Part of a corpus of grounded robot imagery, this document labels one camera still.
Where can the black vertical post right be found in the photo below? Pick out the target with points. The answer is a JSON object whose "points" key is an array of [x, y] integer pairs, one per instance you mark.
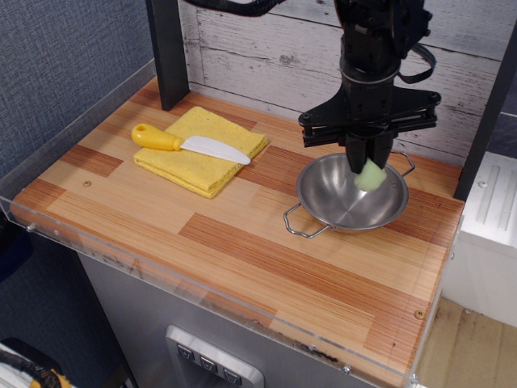
{"points": [[488, 34]]}

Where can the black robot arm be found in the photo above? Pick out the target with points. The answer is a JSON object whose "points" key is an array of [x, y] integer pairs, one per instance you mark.
{"points": [[381, 58]]}

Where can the silver dispenser panel with buttons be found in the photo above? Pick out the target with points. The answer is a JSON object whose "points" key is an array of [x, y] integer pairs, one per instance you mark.
{"points": [[212, 359]]}

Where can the silver toy fridge cabinet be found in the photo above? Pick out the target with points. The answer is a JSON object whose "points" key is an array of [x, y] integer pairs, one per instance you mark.
{"points": [[141, 301]]}

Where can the yellow object bottom left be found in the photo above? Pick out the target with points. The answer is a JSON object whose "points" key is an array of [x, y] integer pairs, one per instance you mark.
{"points": [[52, 379]]}

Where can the black vertical post left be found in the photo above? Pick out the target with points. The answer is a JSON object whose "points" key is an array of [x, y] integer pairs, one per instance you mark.
{"points": [[168, 50]]}

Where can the yellow handled white toy knife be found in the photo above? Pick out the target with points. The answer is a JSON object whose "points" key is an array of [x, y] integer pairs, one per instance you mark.
{"points": [[147, 136]]}

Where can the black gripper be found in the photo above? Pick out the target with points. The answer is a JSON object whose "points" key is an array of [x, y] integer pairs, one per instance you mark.
{"points": [[368, 111]]}

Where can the yellow folded cloth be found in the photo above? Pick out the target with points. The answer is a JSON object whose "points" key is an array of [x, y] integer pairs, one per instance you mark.
{"points": [[202, 174]]}

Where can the green plush broccoli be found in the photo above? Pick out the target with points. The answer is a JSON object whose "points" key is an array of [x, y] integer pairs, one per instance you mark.
{"points": [[370, 178]]}

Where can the black vertical post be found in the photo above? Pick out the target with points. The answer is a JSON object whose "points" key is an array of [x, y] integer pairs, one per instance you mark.
{"points": [[168, 50], [488, 34]]}

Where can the white aluminium rail block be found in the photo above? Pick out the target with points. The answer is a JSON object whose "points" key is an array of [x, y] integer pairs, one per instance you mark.
{"points": [[481, 274]]}

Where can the metal bowl with handles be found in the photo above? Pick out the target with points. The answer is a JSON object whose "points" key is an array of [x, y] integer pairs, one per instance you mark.
{"points": [[325, 189]]}

